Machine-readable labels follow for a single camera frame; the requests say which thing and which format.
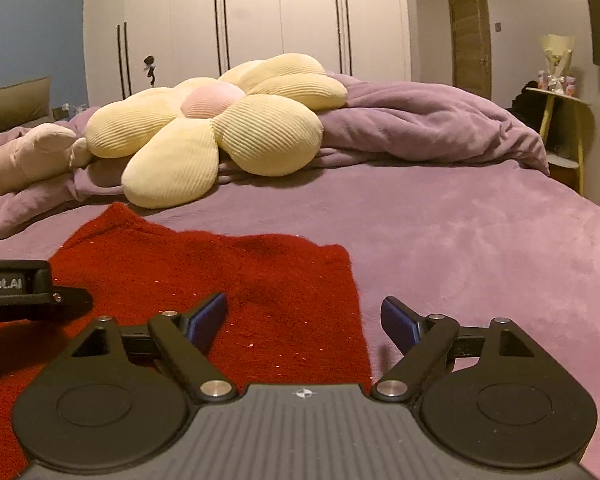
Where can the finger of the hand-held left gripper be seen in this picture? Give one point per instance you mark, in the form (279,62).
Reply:
(72,302)

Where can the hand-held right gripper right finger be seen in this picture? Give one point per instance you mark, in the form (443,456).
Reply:
(402,325)

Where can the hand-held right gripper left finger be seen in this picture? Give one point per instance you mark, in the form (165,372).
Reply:
(207,322)

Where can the red knitted sweater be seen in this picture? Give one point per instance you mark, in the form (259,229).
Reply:
(280,285)

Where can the bed with purple sheet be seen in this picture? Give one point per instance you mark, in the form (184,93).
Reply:
(480,240)

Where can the pink plush toy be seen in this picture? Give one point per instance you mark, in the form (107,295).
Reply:
(20,155)

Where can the olive green headboard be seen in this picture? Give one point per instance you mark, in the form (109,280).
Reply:
(10,110)

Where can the cream flower-shaped pillow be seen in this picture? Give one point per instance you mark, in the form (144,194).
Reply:
(260,130)

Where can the crumpled purple duvet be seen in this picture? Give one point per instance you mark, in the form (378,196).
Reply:
(430,120)

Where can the small dark hanging ornament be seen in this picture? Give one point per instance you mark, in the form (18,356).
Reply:
(150,67)

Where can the black bag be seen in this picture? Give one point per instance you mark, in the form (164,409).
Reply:
(525,102)

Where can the yellow side table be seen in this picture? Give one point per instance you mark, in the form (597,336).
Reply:
(577,110)

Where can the brown wooden door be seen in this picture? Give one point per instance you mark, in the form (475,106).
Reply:
(470,30)

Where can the cream wrapped bouquet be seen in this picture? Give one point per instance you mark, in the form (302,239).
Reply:
(556,57)

